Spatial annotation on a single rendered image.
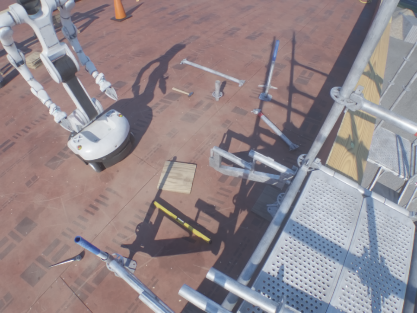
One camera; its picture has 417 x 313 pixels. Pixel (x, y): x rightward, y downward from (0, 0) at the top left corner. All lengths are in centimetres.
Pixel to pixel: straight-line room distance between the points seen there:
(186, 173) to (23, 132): 218
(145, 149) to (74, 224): 97
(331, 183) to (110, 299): 168
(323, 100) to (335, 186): 203
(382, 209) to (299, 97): 205
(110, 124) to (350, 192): 201
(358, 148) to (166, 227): 156
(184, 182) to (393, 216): 157
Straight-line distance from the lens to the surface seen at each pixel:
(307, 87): 339
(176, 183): 208
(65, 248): 219
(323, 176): 138
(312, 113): 298
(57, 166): 269
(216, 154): 181
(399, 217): 151
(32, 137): 323
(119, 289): 192
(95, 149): 212
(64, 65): 194
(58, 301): 212
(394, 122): 113
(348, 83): 106
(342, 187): 140
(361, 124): 195
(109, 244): 202
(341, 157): 162
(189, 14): 556
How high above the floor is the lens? 180
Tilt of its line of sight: 53 degrees down
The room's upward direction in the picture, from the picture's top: straight up
